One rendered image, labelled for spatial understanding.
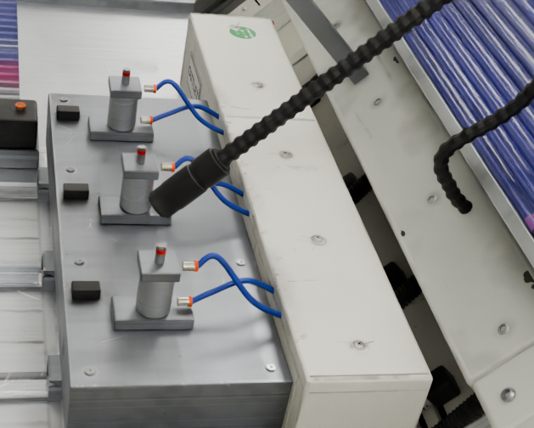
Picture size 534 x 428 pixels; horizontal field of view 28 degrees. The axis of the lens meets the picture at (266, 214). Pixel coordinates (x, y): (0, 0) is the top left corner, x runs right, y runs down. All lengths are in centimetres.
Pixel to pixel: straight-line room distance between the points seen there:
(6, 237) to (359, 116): 29
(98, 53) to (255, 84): 24
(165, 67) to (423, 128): 38
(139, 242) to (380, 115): 22
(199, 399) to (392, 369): 12
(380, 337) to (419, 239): 8
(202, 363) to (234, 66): 36
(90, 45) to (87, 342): 51
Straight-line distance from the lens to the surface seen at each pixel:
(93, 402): 64
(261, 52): 97
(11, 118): 89
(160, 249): 64
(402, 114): 81
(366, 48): 55
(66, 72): 106
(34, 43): 111
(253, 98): 89
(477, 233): 70
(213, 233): 76
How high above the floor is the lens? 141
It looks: 13 degrees down
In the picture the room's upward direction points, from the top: 54 degrees clockwise
